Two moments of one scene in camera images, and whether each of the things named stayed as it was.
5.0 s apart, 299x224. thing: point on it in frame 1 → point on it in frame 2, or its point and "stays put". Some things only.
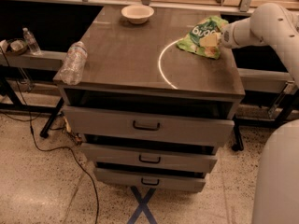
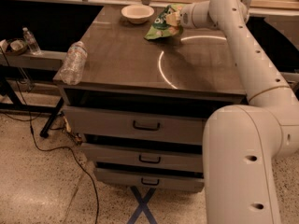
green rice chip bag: (207, 26) → (161, 28)
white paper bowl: (137, 14) stays put
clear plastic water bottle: (74, 65) stays put
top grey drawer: (149, 127) stays put
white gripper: (226, 36) → (188, 17)
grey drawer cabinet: (148, 115) stays put
